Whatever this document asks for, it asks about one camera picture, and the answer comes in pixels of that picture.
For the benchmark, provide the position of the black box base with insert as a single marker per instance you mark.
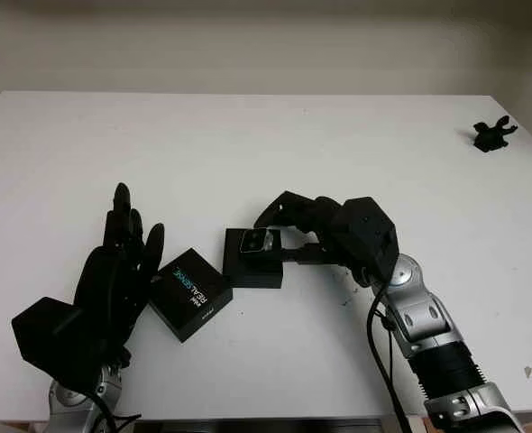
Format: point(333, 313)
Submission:
point(234, 270)

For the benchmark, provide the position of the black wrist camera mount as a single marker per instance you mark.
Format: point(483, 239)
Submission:
point(365, 234)
point(49, 338)

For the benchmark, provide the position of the small silver camera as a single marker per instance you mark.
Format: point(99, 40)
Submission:
point(257, 241)

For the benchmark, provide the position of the black RealSense box lid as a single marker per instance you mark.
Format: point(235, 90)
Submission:
point(189, 297)

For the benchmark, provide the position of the dark robot torso edge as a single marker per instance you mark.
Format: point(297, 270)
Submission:
point(257, 426)

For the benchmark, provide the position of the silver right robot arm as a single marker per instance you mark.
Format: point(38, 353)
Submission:
point(424, 320)

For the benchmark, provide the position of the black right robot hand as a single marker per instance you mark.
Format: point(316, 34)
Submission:
point(315, 216)

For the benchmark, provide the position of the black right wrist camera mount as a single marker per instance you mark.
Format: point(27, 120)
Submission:
point(365, 234)

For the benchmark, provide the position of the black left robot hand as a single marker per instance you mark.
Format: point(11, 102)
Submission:
point(108, 288)

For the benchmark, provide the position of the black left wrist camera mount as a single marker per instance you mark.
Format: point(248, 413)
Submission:
point(49, 338)

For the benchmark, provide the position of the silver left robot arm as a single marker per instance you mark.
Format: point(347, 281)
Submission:
point(72, 401)

